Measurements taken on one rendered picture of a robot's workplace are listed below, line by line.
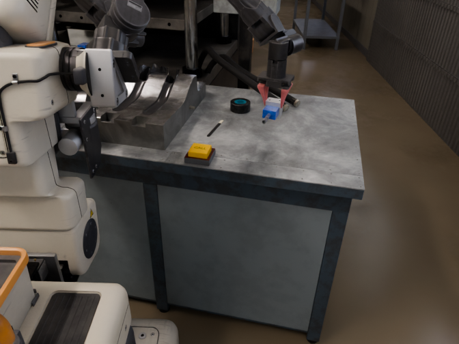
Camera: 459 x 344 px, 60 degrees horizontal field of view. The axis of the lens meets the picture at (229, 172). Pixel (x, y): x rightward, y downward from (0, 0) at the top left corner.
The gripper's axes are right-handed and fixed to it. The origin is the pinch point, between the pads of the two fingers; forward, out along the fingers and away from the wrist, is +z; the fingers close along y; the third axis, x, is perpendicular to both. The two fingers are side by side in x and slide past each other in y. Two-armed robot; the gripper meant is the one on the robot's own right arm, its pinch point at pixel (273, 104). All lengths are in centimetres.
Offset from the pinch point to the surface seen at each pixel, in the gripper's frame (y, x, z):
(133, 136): 41.1, 18.6, 11.2
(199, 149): 17.8, 17.9, 11.0
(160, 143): 31.9, 17.3, 12.4
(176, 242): 28, 19, 53
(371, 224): -44, -77, 96
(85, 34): 112, -52, 2
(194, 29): 54, -56, -6
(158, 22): 74, -59, -7
